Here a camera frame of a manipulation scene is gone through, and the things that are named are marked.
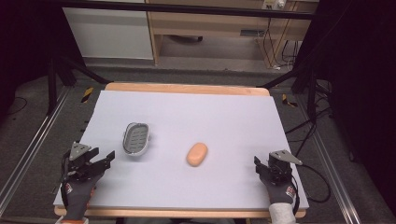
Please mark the person's right hand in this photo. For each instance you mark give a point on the person's right hand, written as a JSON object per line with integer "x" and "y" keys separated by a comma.
{"x": 281, "y": 194}

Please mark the wooden desk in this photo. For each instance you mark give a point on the wooden desk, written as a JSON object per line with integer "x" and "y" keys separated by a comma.
{"x": 218, "y": 26}

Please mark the white cabinet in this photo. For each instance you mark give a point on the white cabinet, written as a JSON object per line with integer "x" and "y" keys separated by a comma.
{"x": 109, "y": 32}

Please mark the orange soap bar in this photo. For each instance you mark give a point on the orange soap bar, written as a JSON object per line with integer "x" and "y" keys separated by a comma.
{"x": 197, "y": 154}

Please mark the dark curtain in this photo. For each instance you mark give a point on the dark curtain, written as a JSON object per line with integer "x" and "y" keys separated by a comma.
{"x": 364, "y": 77}
{"x": 25, "y": 37}

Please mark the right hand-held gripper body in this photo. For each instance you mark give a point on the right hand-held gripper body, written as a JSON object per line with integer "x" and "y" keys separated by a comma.
{"x": 280, "y": 168}

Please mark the wooden table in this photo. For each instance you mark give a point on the wooden table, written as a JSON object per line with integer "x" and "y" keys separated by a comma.
{"x": 186, "y": 88}

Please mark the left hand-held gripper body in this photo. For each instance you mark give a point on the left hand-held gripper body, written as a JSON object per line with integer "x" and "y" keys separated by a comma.
{"x": 77, "y": 165}

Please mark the black frame bar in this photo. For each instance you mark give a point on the black frame bar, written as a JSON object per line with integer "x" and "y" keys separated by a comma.
{"x": 186, "y": 8}

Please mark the white table mat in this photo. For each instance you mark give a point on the white table mat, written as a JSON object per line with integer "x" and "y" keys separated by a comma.
{"x": 202, "y": 118}

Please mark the metal floor rail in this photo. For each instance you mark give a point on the metal floor rail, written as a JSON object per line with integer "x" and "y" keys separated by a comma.
{"x": 331, "y": 169}
{"x": 31, "y": 138}

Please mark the black metal stand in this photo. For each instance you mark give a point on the black metal stand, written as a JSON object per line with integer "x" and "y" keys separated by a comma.
{"x": 311, "y": 93}
{"x": 51, "y": 87}

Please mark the white power strip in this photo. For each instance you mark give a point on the white power strip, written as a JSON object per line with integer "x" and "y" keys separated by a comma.
{"x": 274, "y": 3}

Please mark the grey soap dish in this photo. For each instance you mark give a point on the grey soap dish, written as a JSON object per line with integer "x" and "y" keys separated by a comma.
{"x": 136, "y": 139}

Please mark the yellow black floor marker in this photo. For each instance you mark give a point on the yellow black floor marker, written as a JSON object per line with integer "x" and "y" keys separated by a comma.
{"x": 87, "y": 94}
{"x": 289, "y": 101}

